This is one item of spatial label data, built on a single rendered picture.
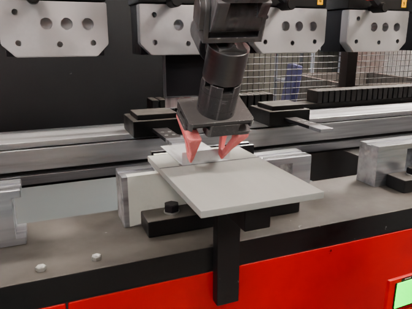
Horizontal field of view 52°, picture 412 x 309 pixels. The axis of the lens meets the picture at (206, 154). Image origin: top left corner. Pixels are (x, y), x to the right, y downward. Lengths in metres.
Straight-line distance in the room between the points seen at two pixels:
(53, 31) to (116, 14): 0.58
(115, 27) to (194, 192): 0.75
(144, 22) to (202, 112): 0.18
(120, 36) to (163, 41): 0.55
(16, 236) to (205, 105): 0.38
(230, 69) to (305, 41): 0.28
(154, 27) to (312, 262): 0.50
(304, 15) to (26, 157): 0.64
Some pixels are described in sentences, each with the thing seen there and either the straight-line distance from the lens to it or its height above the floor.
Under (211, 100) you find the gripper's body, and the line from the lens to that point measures 0.59.
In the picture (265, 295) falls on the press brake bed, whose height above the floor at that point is 0.76.
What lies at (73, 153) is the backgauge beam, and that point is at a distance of 0.99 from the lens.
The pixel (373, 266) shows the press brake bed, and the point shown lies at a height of 0.76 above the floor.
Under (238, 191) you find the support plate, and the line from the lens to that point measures 0.57.
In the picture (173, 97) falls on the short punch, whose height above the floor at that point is 1.10.
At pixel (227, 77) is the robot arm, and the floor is 1.15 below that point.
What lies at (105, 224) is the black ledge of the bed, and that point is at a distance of 0.79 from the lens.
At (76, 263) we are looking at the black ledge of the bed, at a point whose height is 0.88.
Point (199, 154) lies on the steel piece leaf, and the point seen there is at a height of 1.02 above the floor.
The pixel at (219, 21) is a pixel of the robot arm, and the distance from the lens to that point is 0.52.
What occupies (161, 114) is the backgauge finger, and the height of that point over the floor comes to 1.03.
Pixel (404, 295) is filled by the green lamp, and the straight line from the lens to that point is 0.77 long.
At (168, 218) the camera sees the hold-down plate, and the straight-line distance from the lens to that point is 0.72.
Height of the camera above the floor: 1.20
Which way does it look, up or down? 16 degrees down
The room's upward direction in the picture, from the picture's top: straight up
